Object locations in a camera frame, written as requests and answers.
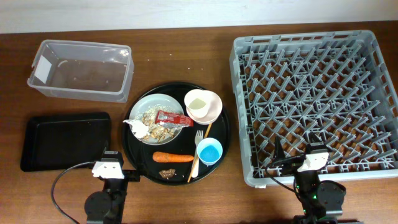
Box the black rectangular tray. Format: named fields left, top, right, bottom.
left=20, top=112, right=111, bottom=172

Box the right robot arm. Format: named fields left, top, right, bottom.
left=271, top=133, right=346, bottom=224

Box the pink bowl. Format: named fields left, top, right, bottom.
left=186, top=90, right=223, bottom=125

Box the brown food scrap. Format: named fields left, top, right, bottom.
left=159, top=169, right=175, bottom=179

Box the grey dishwasher rack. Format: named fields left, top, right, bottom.
left=229, top=30, right=397, bottom=188

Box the wooden chopstick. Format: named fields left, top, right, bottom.
left=187, top=123, right=213, bottom=184

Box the grey plate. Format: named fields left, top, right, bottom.
left=124, top=93, right=183, bottom=146

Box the cream paper cup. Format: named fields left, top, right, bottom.
left=184, top=89, right=210, bottom=118

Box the red snack wrapper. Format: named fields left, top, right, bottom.
left=155, top=110, right=193, bottom=129

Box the white napkin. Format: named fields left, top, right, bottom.
left=123, top=119, right=149, bottom=139

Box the white plastic fork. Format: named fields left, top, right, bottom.
left=190, top=129, right=204, bottom=179

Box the clear plastic bin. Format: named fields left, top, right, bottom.
left=27, top=40, right=134, bottom=103

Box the orange carrot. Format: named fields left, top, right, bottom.
left=152, top=151, right=194, bottom=163

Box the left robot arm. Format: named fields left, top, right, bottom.
left=85, top=151, right=140, bottom=224

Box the blue cup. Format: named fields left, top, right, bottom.
left=197, top=138, right=223, bottom=166

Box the round black tray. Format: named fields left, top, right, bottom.
left=121, top=82, right=231, bottom=186

